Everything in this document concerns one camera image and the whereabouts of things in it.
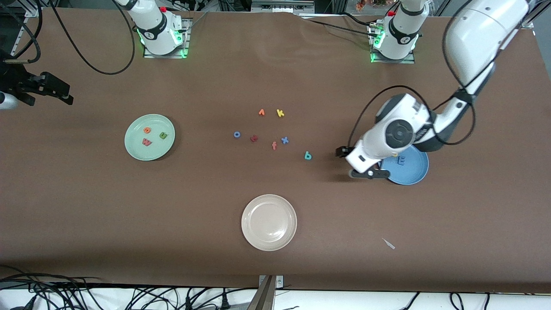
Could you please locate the blue plate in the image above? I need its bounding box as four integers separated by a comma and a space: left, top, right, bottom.
379, 145, 429, 186

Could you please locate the beige plate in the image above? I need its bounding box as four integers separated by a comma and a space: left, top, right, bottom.
241, 194, 298, 251

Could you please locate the light green plate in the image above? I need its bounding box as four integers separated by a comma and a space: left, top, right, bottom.
124, 114, 176, 161

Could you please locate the brown table cover sheet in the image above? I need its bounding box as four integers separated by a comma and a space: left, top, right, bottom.
0, 8, 551, 294

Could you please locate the aluminium frame profile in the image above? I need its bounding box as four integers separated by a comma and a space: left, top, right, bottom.
9, 0, 37, 56

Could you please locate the black cable with brass plug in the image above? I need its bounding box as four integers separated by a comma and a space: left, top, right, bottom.
3, 0, 43, 64

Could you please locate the long looping black cable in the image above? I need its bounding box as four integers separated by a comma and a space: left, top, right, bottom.
48, 0, 136, 75

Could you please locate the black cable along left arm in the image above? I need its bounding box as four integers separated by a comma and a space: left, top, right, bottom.
347, 0, 530, 149

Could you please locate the black cable at arm base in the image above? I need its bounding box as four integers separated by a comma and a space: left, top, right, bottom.
308, 11, 375, 37

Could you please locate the grey metal frame bar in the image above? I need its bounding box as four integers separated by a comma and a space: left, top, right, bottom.
251, 0, 316, 13

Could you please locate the metal bracket at table edge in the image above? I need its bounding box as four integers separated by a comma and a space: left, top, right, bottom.
248, 275, 284, 310

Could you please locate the black floor cable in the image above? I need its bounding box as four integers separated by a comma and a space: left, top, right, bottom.
0, 265, 104, 298

